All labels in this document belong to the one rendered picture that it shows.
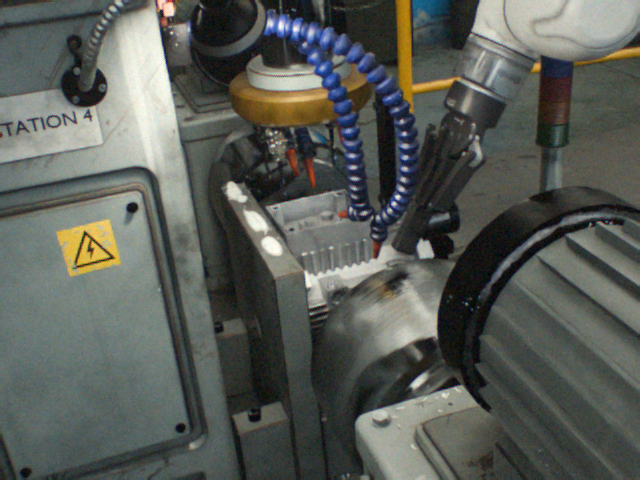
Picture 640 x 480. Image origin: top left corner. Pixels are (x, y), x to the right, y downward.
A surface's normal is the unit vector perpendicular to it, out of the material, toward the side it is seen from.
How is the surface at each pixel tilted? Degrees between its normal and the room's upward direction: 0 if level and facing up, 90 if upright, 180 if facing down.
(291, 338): 90
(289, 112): 90
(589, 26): 82
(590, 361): 50
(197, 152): 90
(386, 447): 0
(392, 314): 24
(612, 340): 41
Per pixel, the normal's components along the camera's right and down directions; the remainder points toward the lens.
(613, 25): -0.07, 0.39
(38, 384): 0.32, 0.42
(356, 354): -0.78, -0.38
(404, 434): -0.08, -0.88
